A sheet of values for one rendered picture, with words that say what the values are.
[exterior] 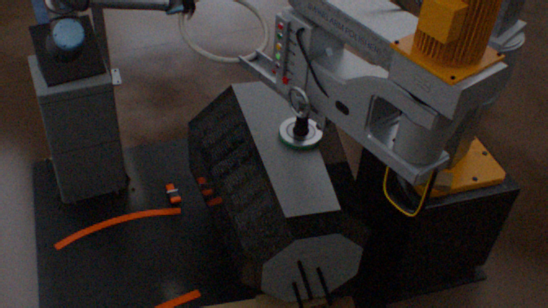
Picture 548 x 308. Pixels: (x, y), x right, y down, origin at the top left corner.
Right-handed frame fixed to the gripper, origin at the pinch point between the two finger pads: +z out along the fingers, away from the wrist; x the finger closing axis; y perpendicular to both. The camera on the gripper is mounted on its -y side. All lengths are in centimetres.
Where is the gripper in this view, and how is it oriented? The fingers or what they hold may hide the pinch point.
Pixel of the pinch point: (184, 15)
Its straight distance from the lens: 342.2
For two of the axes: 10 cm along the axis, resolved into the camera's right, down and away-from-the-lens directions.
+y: -4.0, 7.1, -5.8
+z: -2.5, 5.2, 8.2
